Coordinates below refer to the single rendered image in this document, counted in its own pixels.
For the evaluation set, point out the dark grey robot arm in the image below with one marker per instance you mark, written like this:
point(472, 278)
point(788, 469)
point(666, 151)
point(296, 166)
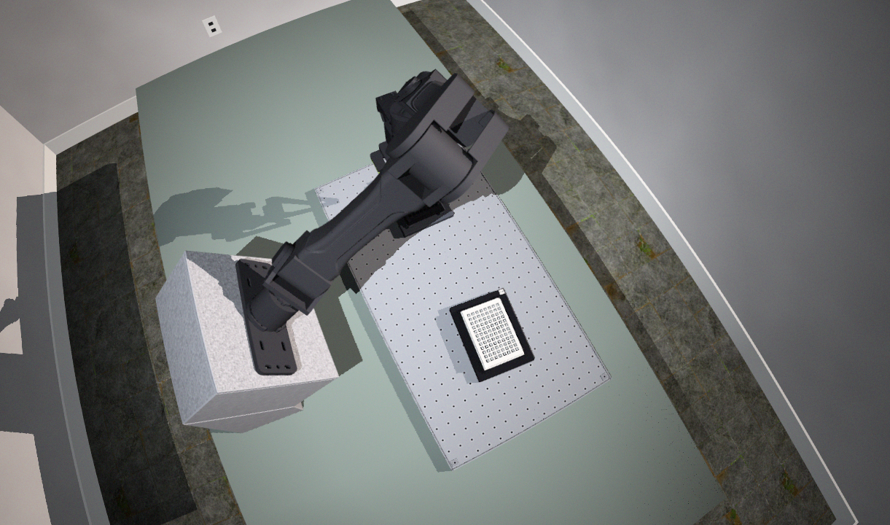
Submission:
point(427, 165)

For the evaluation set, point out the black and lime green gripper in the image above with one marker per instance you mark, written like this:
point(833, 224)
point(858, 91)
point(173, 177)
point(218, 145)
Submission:
point(377, 157)

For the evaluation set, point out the white well plate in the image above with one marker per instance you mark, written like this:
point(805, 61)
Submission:
point(493, 353)

